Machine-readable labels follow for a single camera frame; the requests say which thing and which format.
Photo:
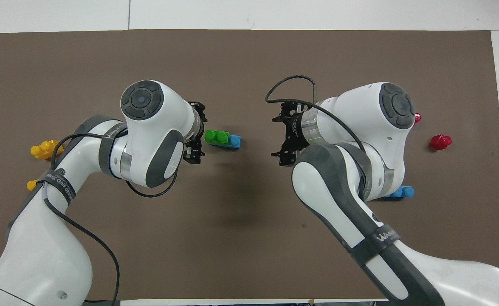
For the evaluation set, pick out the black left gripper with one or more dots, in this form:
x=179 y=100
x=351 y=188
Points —
x=200 y=127

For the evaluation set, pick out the blue three-stud toy block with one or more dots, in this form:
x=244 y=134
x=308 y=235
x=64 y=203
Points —
x=234 y=141
x=404 y=192

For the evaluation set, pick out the red one-stud toy block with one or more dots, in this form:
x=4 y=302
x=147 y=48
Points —
x=439 y=142
x=417 y=117

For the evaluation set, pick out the yellow two-stud toy block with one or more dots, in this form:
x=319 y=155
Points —
x=32 y=185
x=41 y=150

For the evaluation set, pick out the green two-stud toy block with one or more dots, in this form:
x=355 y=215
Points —
x=216 y=136

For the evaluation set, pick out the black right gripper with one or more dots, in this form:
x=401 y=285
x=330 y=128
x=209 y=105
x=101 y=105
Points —
x=295 y=131

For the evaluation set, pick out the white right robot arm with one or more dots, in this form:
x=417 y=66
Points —
x=351 y=127

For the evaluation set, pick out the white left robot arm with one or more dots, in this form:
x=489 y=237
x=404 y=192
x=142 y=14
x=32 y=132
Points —
x=147 y=127

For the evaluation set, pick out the brown table mat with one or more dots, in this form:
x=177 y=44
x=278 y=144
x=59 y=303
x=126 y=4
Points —
x=241 y=238

